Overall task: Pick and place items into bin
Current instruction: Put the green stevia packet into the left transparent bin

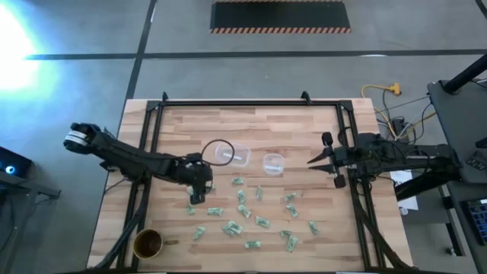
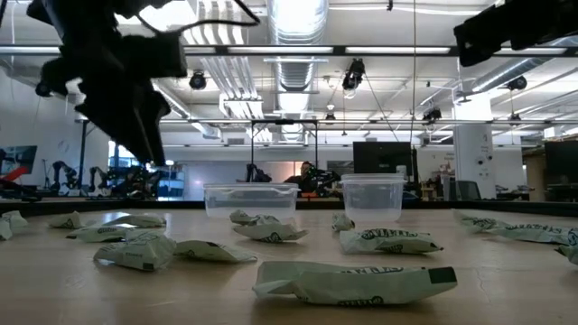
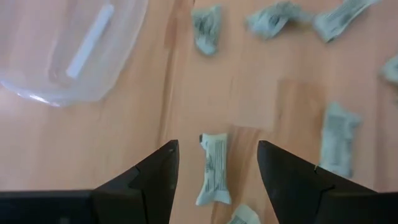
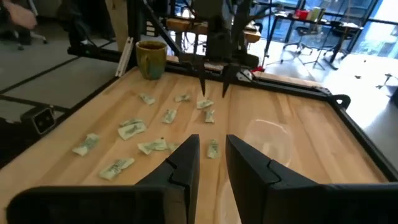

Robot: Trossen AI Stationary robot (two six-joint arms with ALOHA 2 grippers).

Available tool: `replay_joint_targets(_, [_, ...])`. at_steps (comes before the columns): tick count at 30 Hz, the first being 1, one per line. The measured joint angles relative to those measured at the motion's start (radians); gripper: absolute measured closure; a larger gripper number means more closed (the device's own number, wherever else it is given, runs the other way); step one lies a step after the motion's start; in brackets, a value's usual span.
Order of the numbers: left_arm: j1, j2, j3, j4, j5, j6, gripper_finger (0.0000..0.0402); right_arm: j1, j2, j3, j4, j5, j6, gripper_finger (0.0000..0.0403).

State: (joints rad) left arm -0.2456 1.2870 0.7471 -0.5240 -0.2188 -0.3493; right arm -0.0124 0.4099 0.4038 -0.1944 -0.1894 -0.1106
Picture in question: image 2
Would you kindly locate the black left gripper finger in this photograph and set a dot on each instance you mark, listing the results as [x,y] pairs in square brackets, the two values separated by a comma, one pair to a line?
[117,128]
[158,122]

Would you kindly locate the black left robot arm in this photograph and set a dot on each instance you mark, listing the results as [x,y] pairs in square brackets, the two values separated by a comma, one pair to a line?
[68,11]

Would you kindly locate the black background robot arm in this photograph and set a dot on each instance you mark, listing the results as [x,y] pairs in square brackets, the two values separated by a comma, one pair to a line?
[255,173]
[325,178]
[68,173]

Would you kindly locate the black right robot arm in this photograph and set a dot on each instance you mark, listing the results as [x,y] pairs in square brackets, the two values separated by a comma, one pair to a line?
[546,22]

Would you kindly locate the black ceiling spotlight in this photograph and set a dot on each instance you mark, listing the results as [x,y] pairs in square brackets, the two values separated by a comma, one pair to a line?
[43,89]
[432,114]
[197,80]
[517,82]
[330,118]

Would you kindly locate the white pillar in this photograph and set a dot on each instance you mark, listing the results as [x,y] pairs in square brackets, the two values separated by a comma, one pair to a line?
[474,149]

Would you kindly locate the wide clear plastic container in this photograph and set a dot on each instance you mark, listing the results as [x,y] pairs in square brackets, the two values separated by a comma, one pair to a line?
[250,198]

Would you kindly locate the black overhead light beam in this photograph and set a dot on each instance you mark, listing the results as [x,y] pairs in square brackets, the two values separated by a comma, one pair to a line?
[338,50]

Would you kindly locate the grey office chair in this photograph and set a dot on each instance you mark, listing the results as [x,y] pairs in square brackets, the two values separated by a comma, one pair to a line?
[467,189]

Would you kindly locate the black computer monitor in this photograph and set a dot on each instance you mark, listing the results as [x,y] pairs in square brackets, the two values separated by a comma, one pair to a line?
[384,158]

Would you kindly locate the person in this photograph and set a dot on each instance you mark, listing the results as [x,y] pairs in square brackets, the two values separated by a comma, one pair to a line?
[306,173]

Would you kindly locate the dark cabinet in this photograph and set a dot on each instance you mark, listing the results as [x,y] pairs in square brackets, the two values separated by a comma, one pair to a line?
[562,171]

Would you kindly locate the tall clear plastic container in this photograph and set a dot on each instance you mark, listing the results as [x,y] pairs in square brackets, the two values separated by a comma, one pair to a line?
[372,198]

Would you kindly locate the black background rig frame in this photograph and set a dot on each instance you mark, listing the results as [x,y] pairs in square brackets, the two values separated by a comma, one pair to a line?
[284,122]
[82,153]

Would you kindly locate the wall screen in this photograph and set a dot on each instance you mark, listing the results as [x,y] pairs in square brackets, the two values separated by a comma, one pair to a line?
[18,162]

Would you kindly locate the black overhead camera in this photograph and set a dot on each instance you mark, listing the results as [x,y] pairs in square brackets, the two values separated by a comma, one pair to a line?
[354,72]

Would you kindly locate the silver ventilation duct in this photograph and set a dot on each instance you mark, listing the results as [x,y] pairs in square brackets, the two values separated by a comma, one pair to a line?
[295,72]

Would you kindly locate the black aluminium table frame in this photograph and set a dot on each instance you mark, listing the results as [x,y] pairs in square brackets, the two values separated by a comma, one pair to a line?
[429,205]

